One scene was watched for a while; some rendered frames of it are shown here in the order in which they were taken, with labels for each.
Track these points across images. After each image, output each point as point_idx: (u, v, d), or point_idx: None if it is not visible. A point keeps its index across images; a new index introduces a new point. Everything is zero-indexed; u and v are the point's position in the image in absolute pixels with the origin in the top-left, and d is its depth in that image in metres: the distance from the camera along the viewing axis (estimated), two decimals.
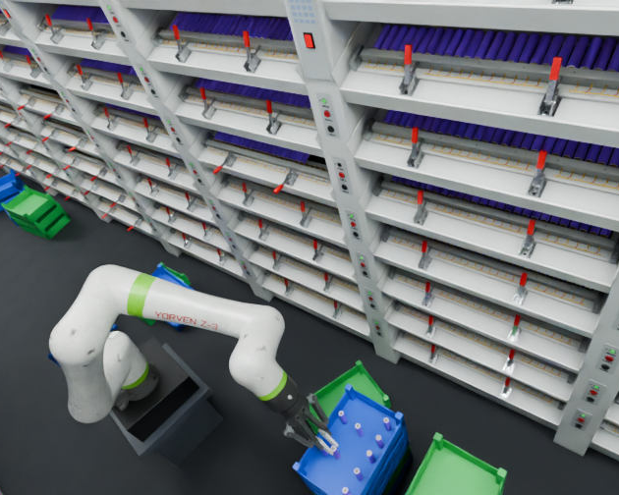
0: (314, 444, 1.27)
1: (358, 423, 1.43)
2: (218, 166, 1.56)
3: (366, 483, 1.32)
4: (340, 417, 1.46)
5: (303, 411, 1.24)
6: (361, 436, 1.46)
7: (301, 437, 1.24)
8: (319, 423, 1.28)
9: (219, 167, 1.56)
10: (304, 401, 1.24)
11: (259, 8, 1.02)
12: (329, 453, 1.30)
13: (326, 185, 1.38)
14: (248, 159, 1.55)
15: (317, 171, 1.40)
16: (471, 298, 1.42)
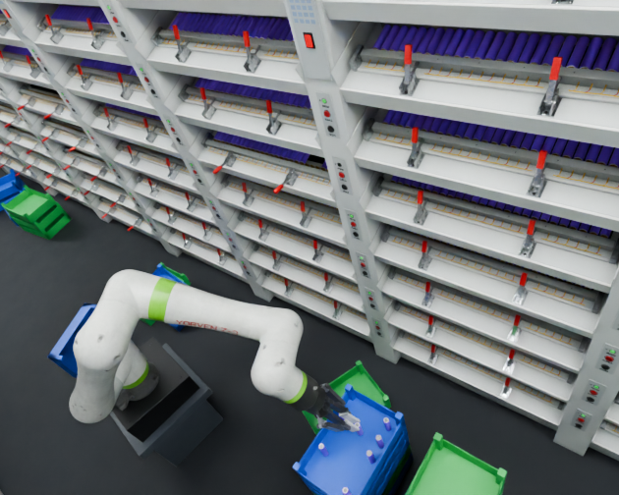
0: (344, 426, 1.36)
1: (358, 422, 1.42)
2: (218, 166, 1.56)
3: (366, 483, 1.32)
4: (340, 417, 1.46)
5: (325, 399, 1.32)
6: (360, 435, 1.45)
7: (332, 423, 1.32)
8: (340, 407, 1.37)
9: (219, 167, 1.56)
10: None
11: (259, 8, 1.02)
12: (356, 430, 1.40)
13: (326, 185, 1.38)
14: (248, 159, 1.55)
15: (317, 171, 1.40)
16: (471, 298, 1.42)
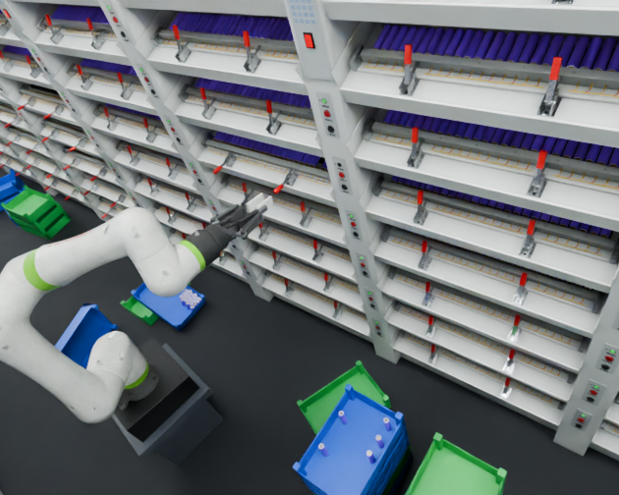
0: (259, 211, 1.32)
1: (315, 165, 1.43)
2: (218, 166, 1.56)
3: (366, 483, 1.32)
4: (340, 417, 1.46)
5: (221, 225, 1.28)
6: None
7: (248, 222, 1.28)
8: (237, 210, 1.33)
9: (219, 167, 1.56)
10: None
11: (259, 8, 1.02)
12: (270, 199, 1.36)
13: (326, 185, 1.38)
14: (248, 159, 1.55)
15: (317, 171, 1.40)
16: (471, 298, 1.42)
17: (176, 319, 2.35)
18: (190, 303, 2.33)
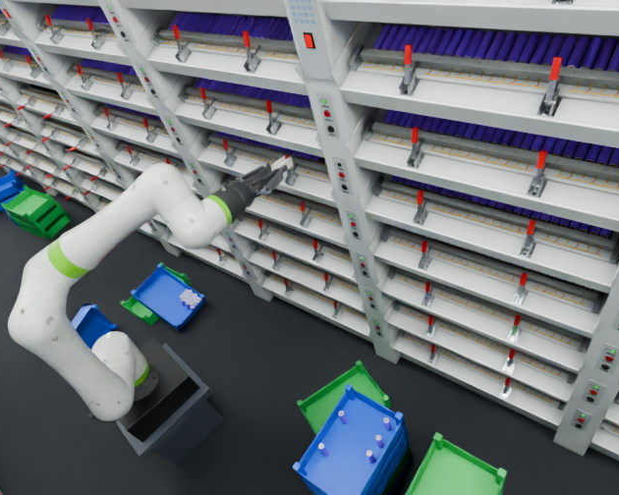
0: (280, 170, 1.36)
1: (317, 160, 1.43)
2: (226, 146, 1.56)
3: (366, 483, 1.32)
4: (340, 417, 1.46)
5: (246, 183, 1.31)
6: None
7: (270, 180, 1.31)
8: (262, 171, 1.36)
9: (227, 146, 1.56)
10: None
11: (259, 8, 1.02)
12: (291, 159, 1.40)
13: (329, 179, 1.39)
14: (251, 154, 1.56)
15: (320, 165, 1.40)
16: (471, 298, 1.42)
17: (176, 319, 2.35)
18: (190, 303, 2.33)
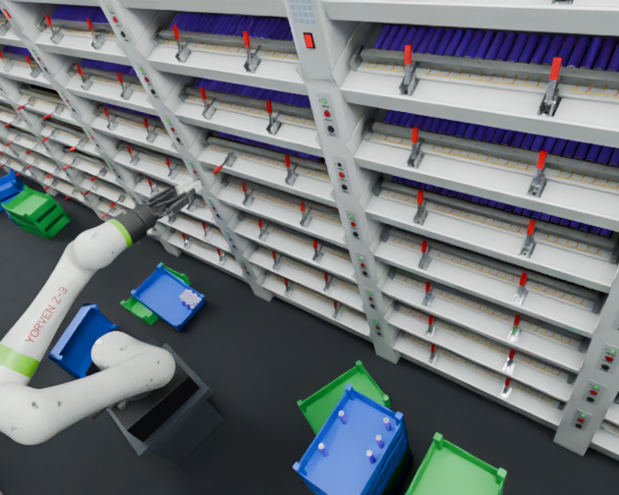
0: (187, 193, 1.44)
1: (318, 161, 1.43)
2: (218, 166, 1.56)
3: (366, 483, 1.32)
4: (340, 417, 1.46)
5: (150, 205, 1.40)
6: None
7: (174, 203, 1.40)
8: (167, 192, 1.46)
9: (219, 167, 1.56)
10: None
11: (259, 8, 1.02)
12: (199, 183, 1.49)
13: (330, 179, 1.39)
14: (251, 155, 1.56)
15: (320, 165, 1.40)
16: (471, 298, 1.42)
17: (176, 319, 2.35)
18: (190, 303, 2.33)
